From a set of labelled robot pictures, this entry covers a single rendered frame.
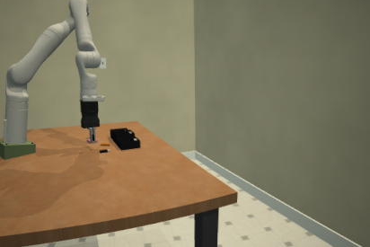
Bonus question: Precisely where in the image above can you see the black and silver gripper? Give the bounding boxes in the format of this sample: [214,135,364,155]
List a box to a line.
[80,88,104,144]

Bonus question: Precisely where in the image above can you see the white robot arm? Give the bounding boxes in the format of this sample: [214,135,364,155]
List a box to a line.
[4,0,101,144]

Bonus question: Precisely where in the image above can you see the black rack of bins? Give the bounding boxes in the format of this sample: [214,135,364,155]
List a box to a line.
[110,128,140,150]

